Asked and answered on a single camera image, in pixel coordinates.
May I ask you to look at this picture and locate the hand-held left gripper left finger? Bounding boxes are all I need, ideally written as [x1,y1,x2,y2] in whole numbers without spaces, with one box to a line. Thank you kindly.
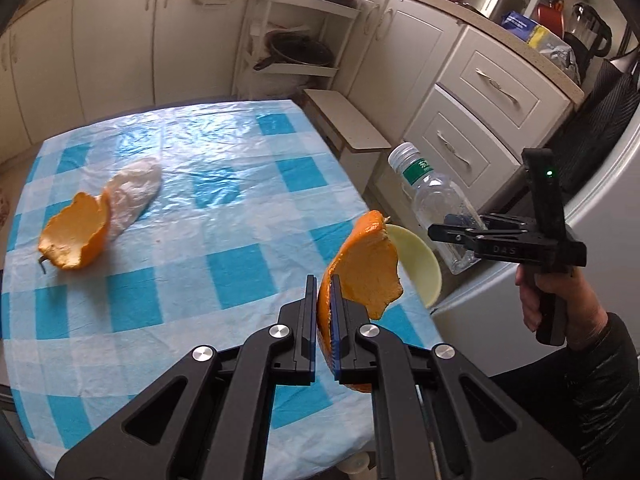
[54,274,318,480]

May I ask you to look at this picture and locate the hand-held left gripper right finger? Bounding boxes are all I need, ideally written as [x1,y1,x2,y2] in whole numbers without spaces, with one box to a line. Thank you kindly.
[330,274,584,480]

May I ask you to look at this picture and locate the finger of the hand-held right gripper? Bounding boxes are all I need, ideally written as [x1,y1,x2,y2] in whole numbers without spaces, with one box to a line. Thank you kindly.
[427,225,490,249]
[444,212,532,232]

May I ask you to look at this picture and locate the clear plastic bottle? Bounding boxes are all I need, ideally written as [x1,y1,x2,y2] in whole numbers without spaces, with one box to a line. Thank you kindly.
[387,141,488,276]

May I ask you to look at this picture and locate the orange peel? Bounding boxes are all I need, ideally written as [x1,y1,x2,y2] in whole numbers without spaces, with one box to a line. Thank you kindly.
[317,210,405,393]
[37,191,112,276]

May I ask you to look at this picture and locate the person's right forearm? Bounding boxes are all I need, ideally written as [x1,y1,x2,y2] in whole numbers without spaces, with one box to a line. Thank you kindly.
[487,312,640,480]

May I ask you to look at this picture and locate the person's right hand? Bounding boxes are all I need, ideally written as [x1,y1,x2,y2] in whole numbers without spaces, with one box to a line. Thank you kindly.
[517,265,609,352]

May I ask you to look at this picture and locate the pale green bowl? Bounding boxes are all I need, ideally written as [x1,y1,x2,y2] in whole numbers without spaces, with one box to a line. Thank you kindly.
[385,224,443,308]

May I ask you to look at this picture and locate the white refrigerator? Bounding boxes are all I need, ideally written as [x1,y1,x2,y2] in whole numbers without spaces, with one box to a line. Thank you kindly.
[432,75,640,381]

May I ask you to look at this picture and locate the white drawer cabinet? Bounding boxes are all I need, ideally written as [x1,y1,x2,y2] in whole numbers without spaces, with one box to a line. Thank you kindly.
[335,0,586,221]

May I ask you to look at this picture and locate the black woven panel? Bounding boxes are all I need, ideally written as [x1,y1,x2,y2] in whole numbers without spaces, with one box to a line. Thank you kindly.
[562,55,640,196]

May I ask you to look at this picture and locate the small wooden stool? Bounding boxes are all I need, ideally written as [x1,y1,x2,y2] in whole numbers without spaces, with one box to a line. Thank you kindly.
[302,88,393,196]

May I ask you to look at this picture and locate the silver foil bag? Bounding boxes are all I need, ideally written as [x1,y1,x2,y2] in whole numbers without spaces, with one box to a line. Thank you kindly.
[537,35,583,83]

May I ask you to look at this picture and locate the blue box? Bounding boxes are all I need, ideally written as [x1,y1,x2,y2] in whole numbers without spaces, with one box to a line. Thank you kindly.
[501,10,543,43]

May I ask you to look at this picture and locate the red pot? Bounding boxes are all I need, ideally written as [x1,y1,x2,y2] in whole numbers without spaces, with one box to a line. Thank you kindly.
[536,2,565,37]

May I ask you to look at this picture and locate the white shelf rack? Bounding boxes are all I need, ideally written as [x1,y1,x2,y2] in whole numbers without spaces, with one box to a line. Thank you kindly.
[235,0,361,101]

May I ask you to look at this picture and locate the electric kettle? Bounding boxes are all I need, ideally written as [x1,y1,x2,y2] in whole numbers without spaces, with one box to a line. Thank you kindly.
[569,2,613,58]

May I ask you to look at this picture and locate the crumpled white wrapper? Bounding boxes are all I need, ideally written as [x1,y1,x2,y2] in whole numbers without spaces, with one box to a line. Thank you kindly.
[102,157,163,241]

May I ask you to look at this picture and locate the black frying pan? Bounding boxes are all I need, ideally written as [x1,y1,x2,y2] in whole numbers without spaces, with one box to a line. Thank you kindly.
[252,30,335,72]

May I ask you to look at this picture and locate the white tall kitchen cabinets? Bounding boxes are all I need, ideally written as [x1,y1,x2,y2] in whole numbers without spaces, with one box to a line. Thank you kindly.
[0,0,251,161]

